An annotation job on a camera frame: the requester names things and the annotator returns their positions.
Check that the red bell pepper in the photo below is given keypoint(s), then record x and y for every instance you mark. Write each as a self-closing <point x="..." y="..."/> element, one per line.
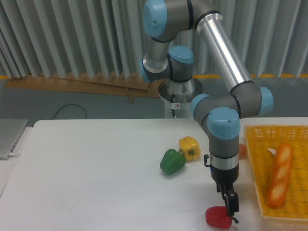
<point x="217" y="217"/>

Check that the toy baguette bread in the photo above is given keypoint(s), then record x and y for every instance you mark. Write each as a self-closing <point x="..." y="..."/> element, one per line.
<point x="279" y="181"/>

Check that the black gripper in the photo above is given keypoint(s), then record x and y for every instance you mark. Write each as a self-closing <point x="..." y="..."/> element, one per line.
<point x="224" y="182"/>

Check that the yellow bell pepper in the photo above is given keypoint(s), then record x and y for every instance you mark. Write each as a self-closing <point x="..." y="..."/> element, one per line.
<point x="190" y="149"/>

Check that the silver laptop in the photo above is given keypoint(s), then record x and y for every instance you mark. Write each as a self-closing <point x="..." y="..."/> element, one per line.
<point x="11" y="130"/>

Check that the green bell pepper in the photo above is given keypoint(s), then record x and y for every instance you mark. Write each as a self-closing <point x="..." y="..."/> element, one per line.
<point x="172" y="162"/>

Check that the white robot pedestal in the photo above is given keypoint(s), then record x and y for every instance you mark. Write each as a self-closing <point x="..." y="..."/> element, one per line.
<point x="177" y="97"/>

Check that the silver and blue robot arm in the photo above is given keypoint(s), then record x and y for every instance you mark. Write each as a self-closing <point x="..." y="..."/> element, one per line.
<point x="218" y="117"/>

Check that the flat brown cardboard sheet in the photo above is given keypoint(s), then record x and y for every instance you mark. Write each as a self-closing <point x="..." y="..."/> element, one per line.
<point x="132" y="87"/>

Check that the brown egg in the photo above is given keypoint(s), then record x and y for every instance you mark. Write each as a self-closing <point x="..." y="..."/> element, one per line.
<point x="242" y="151"/>

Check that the yellow woven basket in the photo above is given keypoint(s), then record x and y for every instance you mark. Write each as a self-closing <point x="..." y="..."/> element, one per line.
<point x="259" y="140"/>

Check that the white tag in basket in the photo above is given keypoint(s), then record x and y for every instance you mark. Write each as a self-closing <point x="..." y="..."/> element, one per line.
<point x="272" y="151"/>

